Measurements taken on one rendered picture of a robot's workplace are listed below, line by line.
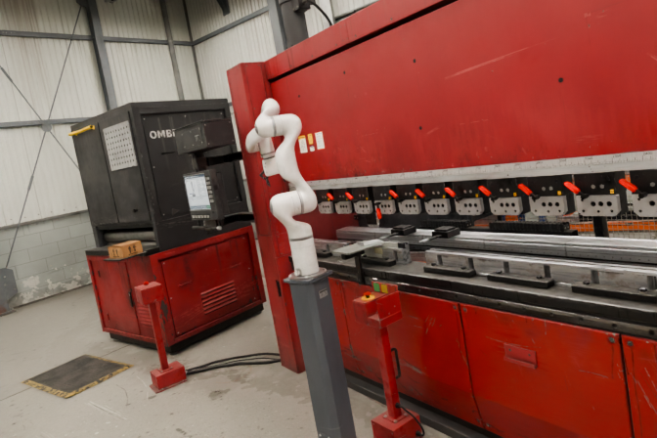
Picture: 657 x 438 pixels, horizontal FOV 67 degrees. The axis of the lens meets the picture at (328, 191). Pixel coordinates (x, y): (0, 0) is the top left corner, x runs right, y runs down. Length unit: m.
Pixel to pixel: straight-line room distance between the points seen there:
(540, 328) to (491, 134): 0.84
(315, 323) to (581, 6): 1.73
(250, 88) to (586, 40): 2.29
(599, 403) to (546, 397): 0.23
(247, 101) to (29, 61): 6.54
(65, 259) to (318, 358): 7.38
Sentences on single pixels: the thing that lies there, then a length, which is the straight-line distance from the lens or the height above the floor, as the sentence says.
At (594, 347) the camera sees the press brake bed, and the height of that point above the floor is 0.70.
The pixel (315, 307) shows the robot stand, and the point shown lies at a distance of 2.45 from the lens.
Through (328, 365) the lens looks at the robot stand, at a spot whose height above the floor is 0.56.
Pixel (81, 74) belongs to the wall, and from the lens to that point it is 9.99.
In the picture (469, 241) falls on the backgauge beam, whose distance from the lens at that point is 2.85.
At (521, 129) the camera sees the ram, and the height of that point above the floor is 1.54.
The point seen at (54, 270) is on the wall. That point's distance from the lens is 9.45.
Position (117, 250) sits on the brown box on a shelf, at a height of 1.06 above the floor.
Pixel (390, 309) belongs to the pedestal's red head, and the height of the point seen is 0.73.
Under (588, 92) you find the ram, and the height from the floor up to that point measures 1.63.
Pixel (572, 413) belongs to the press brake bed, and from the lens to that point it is 2.38.
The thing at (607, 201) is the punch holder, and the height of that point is 1.23.
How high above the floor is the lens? 1.59
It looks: 5 degrees down
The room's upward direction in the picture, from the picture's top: 10 degrees counter-clockwise
